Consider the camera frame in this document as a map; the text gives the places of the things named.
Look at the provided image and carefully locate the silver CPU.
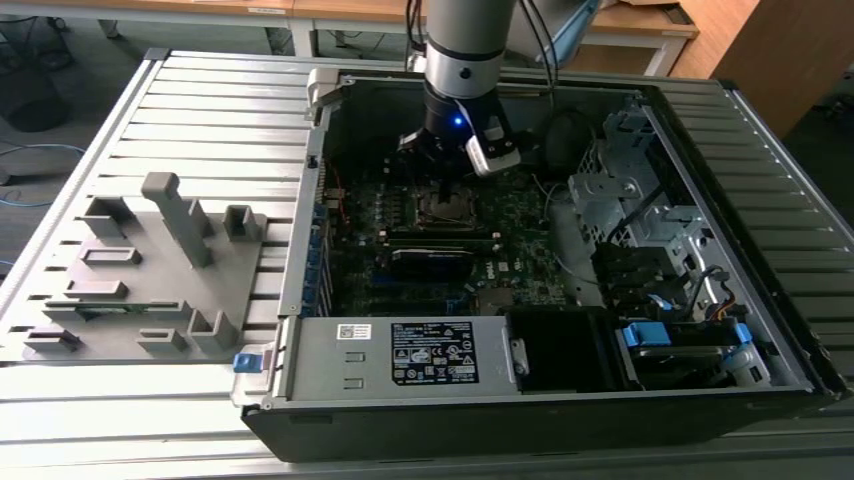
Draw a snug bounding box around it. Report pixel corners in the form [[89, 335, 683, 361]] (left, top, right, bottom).
[[425, 193, 473, 222]]

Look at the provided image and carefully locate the metal socket cover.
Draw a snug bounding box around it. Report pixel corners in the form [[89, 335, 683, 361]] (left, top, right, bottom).
[[413, 187, 487, 231]]

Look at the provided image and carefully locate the CPU socket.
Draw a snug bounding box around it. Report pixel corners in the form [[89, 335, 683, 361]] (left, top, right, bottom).
[[410, 185, 489, 234]]

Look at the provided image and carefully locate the pale blue teach pendant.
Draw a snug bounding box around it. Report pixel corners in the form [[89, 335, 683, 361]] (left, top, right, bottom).
[[512, 0, 601, 64]]

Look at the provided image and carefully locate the metal drive cage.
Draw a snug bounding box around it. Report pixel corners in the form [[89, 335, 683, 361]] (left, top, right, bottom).
[[565, 97, 719, 261]]

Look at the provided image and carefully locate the green motherboard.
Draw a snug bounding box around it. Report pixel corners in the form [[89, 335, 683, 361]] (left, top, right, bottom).
[[317, 169, 585, 319]]

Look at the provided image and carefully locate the black graphics card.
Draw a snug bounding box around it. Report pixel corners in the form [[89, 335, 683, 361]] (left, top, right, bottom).
[[388, 246, 479, 282]]

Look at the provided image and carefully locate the brown chipset heatsink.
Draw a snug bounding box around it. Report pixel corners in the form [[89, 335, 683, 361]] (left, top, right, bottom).
[[476, 287, 516, 312]]

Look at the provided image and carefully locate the wooden cabinet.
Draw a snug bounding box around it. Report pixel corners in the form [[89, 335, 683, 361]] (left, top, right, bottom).
[[669, 0, 854, 141]]

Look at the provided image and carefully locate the blue disk carrier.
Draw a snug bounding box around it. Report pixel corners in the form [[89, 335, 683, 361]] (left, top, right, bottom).
[[616, 321, 759, 390]]

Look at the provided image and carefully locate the grey power supply unit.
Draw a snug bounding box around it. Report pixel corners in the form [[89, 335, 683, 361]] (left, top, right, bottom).
[[284, 314, 520, 401]]

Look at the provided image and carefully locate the grey parts rack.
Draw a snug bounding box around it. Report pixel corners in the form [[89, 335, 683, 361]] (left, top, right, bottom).
[[21, 171, 269, 362]]

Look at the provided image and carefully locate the green RAM stick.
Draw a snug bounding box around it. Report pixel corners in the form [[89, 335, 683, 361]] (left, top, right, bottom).
[[73, 302, 153, 320]]

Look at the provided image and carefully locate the black PC case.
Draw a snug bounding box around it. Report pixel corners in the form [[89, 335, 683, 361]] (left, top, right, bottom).
[[238, 67, 852, 464]]

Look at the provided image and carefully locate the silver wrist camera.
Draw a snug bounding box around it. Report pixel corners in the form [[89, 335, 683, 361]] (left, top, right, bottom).
[[464, 117, 523, 177]]

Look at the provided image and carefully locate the grey case release handle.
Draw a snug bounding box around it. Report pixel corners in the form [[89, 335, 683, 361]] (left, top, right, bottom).
[[304, 67, 342, 122]]

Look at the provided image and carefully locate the thick black cable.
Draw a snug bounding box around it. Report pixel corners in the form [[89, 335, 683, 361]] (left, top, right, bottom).
[[609, 180, 665, 244]]

